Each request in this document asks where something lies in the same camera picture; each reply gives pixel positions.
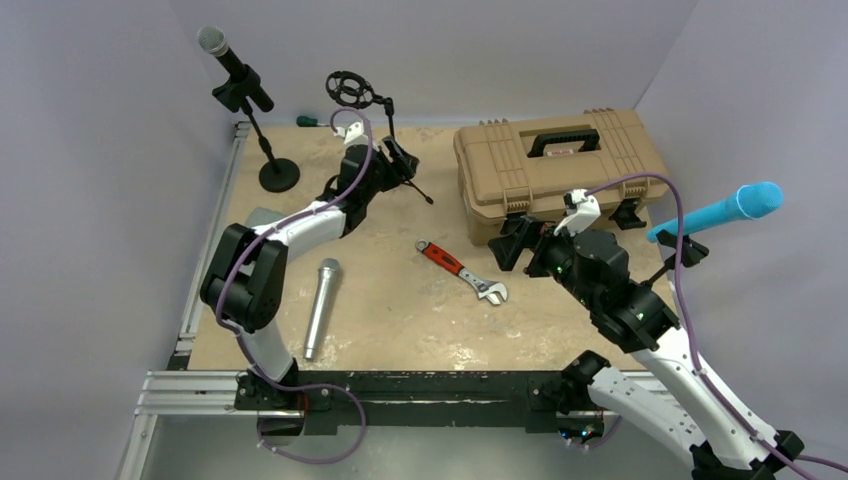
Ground red handled adjustable wrench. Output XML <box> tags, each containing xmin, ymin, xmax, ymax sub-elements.
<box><xmin>415</xmin><ymin>239</ymin><xmax>509</xmax><ymax>306</ymax></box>

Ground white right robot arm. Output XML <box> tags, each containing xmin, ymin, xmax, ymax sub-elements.
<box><xmin>488</xmin><ymin>217</ymin><xmax>804</xmax><ymax>479</ymax></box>

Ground silver mesh head microphone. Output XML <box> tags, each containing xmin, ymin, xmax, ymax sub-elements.
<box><xmin>303</xmin><ymin>258</ymin><xmax>342</xmax><ymax>361</ymax></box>

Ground blue foam covered microphone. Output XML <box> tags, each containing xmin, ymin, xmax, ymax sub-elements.
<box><xmin>681</xmin><ymin>182</ymin><xmax>784</xmax><ymax>236</ymax></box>

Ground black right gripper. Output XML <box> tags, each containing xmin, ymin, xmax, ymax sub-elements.
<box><xmin>488</xmin><ymin>215</ymin><xmax>599</xmax><ymax>309</ymax></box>

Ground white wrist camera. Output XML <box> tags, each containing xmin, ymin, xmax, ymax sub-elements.
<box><xmin>334</xmin><ymin>121</ymin><xmax>370</xmax><ymax>148</ymax></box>
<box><xmin>554</xmin><ymin>189</ymin><xmax>601</xmax><ymax>237</ymax></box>

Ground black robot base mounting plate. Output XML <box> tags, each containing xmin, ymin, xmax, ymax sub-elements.
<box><xmin>234</xmin><ymin>370</ymin><xmax>605</xmax><ymax>442</ymax></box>

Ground aluminium table frame rails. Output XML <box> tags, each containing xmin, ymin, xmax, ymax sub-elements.
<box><xmin>117</xmin><ymin>122</ymin><xmax>308</xmax><ymax>479</ymax></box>

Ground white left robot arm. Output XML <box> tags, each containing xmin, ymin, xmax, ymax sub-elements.
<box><xmin>200</xmin><ymin>136</ymin><xmax>420</xmax><ymax>411</ymax></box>

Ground green handled screwdriver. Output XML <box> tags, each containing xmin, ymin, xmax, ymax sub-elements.
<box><xmin>296</xmin><ymin>115</ymin><xmax>329</xmax><ymax>128</ymax></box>

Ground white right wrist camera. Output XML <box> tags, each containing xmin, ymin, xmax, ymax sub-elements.
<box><xmin>554</xmin><ymin>189</ymin><xmax>601</xmax><ymax>237</ymax></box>

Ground tan plastic tool case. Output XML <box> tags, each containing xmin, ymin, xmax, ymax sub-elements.
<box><xmin>453</xmin><ymin>108</ymin><xmax>668</xmax><ymax>246</ymax></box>

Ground black microphone with mesh head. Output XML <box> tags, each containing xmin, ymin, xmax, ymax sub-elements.
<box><xmin>197</xmin><ymin>26</ymin><xmax>275</xmax><ymax>113</ymax></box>

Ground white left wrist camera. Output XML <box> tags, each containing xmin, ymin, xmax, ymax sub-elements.
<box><xmin>334</xmin><ymin>121</ymin><xmax>370</xmax><ymax>148</ymax></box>

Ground black tripod shock mount stand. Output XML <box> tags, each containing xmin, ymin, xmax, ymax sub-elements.
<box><xmin>324</xmin><ymin>70</ymin><xmax>435</xmax><ymax>205</ymax></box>

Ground black round base mic stand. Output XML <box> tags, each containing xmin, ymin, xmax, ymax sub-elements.
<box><xmin>212</xmin><ymin>65</ymin><xmax>300</xmax><ymax>193</ymax></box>

